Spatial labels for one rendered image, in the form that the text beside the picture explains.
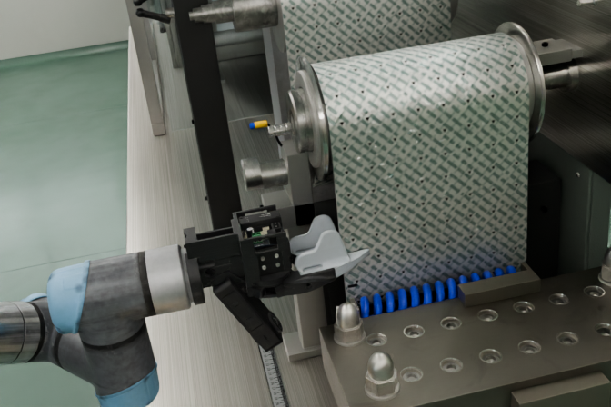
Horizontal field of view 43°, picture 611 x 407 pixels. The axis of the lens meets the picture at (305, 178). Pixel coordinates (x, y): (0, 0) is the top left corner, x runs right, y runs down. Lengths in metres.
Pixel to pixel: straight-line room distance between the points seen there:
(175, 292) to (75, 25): 5.71
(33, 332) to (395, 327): 0.43
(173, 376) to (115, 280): 0.27
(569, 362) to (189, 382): 0.50
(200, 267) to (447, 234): 0.30
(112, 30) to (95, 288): 5.68
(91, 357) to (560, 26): 0.69
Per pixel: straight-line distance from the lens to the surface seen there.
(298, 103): 0.87
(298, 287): 0.87
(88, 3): 6.46
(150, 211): 1.54
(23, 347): 0.98
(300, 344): 1.09
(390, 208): 0.90
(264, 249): 0.86
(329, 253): 0.89
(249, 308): 0.90
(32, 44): 6.58
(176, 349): 1.14
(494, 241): 0.98
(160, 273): 0.86
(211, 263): 0.88
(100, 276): 0.87
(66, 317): 0.88
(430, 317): 0.92
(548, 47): 0.97
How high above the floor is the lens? 1.57
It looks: 25 degrees down
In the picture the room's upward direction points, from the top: 7 degrees counter-clockwise
